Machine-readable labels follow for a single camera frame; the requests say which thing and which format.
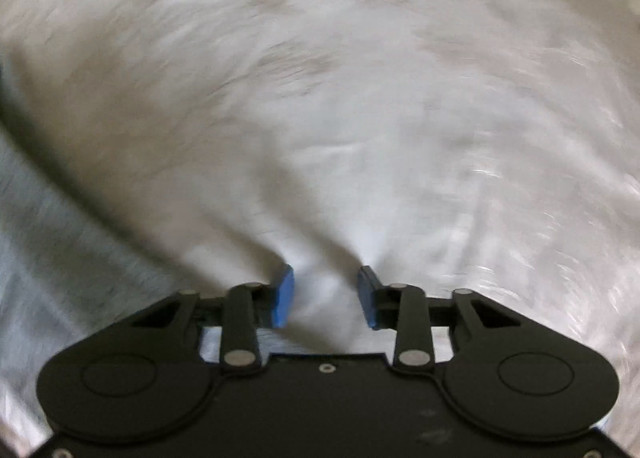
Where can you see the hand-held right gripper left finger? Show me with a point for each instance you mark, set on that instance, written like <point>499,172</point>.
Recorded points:
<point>282,295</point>

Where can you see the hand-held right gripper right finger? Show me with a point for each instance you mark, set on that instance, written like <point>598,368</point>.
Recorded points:
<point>369,295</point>

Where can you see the grey-blue knit pants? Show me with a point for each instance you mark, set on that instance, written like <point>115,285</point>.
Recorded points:
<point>50,263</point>

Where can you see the white floral bedspread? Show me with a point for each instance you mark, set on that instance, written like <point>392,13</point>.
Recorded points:
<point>350,113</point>

